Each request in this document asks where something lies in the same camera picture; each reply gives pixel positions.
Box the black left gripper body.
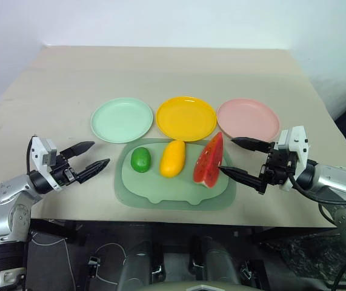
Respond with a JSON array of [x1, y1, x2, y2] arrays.
[[49, 153, 80, 187]]

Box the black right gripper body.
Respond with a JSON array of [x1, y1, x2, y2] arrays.
[[259, 142, 298, 195]]

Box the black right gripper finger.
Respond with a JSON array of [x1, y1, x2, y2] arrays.
[[218, 165, 266, 192], [230, 136, 274, 153]]

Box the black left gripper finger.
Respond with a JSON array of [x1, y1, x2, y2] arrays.
[[59, 140, 96, 159], [76, 158, 111, 184]]

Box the pink plate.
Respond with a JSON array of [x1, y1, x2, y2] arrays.
[[216, 98, 281, 142]]

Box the light green plate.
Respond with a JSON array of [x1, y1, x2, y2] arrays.
[[90, 97, 154, 144]]

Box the yellow plate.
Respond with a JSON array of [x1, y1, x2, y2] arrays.
[[156, 96, 218, 142]]

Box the red watermelon slice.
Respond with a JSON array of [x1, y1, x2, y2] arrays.
[[193, 131, 224, 189]]

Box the green lime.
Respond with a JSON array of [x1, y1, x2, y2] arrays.
[[130, 147, 152, 173]]

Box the green translucent tray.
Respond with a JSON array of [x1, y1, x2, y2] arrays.
[[113, 138, 238, 212]]

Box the yellow mango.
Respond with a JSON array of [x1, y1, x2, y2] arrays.
[[159, 139, 187, 178]]

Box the beige table cloth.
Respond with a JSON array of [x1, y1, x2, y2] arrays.
[[0, 45, 346, 228]]

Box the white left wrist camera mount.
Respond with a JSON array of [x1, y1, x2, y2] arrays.
[[28, 136, 62, 191]]

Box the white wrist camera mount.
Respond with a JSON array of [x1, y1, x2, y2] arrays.
[[28, 136, 62, 191], [273, 125, 309, 192]]

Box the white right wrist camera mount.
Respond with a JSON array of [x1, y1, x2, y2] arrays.
[[273, 125, 309, 192]]

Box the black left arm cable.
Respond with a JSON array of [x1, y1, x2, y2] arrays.
[[25, 135, 39, 176]]

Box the white thin cable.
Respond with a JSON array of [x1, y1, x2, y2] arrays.
[[28, 232, 131, 291]]

